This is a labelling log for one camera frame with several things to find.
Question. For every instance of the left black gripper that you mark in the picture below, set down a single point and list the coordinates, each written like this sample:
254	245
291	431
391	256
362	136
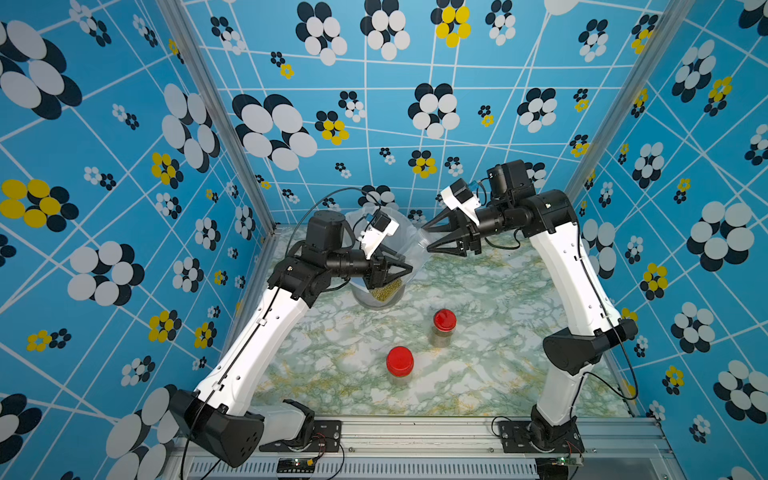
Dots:
379	271

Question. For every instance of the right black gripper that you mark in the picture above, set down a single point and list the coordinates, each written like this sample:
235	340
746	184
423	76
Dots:
467	236

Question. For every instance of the clear plastic jar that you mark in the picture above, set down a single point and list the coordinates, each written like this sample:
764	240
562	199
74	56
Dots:
386	267

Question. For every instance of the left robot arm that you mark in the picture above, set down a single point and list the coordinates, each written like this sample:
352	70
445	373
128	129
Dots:
217	414

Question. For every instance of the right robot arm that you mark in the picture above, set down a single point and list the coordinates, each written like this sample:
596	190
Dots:
548	220

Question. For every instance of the white bin liner bag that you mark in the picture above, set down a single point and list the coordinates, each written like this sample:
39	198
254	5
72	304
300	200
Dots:
407	244

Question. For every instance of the far red-lid jar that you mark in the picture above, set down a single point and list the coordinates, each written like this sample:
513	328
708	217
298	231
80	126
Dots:
443	326

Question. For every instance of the red-lid jar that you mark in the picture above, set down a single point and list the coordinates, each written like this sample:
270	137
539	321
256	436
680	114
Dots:
400	364
443	326

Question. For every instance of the near red-lid jar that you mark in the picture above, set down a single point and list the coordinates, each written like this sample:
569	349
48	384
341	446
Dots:
400	364

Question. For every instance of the left circuit board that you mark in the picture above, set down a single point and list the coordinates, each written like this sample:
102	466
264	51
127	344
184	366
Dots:
296	466

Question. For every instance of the circuit board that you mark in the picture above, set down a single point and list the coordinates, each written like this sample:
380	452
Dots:
560	468
296	466

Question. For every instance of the right circuit board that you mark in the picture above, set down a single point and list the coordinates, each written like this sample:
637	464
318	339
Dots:
560	468

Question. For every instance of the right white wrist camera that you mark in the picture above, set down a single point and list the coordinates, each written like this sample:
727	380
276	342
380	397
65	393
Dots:
458	196

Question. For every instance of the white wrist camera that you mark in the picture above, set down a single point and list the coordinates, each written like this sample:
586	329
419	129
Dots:
458	196
381	226

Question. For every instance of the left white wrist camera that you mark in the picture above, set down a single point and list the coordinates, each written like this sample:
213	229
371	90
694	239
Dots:
381	226

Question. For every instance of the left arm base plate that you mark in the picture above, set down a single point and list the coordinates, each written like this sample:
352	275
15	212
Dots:
325	436

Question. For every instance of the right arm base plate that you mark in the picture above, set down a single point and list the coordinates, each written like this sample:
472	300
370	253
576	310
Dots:
536	437

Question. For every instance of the aluminium front rail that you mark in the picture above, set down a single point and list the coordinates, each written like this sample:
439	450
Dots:
450	448

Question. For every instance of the right aluminium corner post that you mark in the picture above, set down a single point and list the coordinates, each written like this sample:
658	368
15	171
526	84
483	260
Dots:
670	22

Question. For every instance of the aluminium corner post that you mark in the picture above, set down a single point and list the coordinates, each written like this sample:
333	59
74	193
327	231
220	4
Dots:
182	32
670	22

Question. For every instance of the left aluminium corner post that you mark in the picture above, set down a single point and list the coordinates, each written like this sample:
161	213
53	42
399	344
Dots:
182	32

